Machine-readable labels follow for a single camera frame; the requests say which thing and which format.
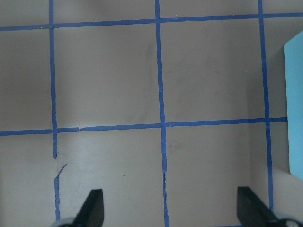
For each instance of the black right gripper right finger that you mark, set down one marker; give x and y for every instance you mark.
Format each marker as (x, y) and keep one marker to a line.
(252, 212)

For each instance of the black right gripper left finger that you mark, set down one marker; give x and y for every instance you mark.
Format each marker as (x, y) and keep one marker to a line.
(91, 213)

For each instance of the light blue plastic bin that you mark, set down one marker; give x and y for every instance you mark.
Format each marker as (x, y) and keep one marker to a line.
(293, 52)

